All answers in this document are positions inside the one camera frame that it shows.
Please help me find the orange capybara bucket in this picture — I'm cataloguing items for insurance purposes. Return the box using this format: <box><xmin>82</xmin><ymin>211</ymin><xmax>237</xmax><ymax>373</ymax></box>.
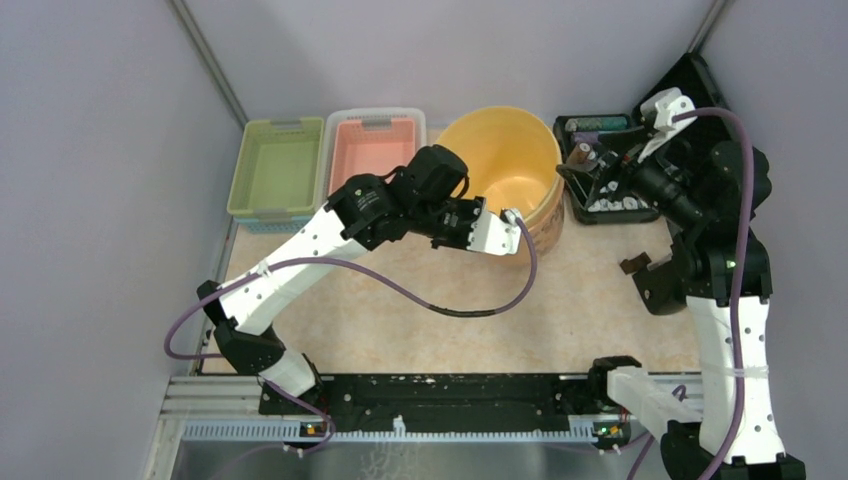
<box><xmin>484</xmin><ymin>177</ymin><xmax>565</xmax><ymax>258</ymax></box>

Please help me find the yellow capybara bucket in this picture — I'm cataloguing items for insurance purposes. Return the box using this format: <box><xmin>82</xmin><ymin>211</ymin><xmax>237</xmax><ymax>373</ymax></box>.
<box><xmin>436</xmin><ymin>106</ymin><xmax>561</xmax><ymax>223</ymax></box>

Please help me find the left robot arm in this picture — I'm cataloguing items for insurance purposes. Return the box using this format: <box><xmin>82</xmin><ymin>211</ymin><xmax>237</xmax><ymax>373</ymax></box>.
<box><xmin>197</xmin><ymin>145</ymin><xmax>488</xmax><ymax>414</ymax></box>

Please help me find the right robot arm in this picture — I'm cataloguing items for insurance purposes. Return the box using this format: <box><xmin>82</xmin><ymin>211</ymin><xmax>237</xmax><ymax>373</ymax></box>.
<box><xmin>561</xmin><ymin>128</ymin><xmax>806</xmax><ymax>479</ymax></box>

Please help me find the brown cylinder in case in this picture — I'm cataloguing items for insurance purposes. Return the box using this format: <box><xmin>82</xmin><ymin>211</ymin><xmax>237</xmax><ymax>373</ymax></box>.
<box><xmin>564</xmin><ymin>142</ymin><xmax>594</xmax><ymax>172</ymax></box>

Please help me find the black open tool case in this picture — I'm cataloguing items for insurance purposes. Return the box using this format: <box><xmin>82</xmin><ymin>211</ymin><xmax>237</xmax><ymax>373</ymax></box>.
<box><xmin>552</xmin><ymin>54</ymin><xmax>736</xmax><ymax>225</ymax></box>

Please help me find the pink plastic basket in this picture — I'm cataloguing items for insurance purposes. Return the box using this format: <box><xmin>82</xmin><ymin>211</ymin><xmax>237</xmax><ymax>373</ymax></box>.
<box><xmin>317</xmin><ymin>107</ymin><xmax>427</xmax><ymax>206</ymax></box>

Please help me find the green plastic basket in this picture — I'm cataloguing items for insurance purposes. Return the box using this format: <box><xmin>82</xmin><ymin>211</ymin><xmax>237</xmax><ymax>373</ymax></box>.
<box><xmin>227</xmin><ymin>117</ymin><xmax>324</xmax><ymax>224</ymax></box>

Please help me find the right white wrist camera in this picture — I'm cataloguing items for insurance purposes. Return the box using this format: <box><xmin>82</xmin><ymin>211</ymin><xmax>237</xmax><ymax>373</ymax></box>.
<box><xmin>638</xmin><ymin>87</ymin><xmax>695</xmax><ymax>163</ymax></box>

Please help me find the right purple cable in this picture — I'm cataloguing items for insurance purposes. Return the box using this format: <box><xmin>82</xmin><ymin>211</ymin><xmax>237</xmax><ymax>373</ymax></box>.
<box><xmin>622</xmin><ymin>107</ymin><xmax>758</xmax><ymax>480</ymax></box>

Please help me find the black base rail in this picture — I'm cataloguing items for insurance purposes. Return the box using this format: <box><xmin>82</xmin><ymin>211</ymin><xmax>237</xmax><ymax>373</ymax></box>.
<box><xmin>158</xmin><ymin>357</ymin><xmax>757</xmax><ymax>458</ymax></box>

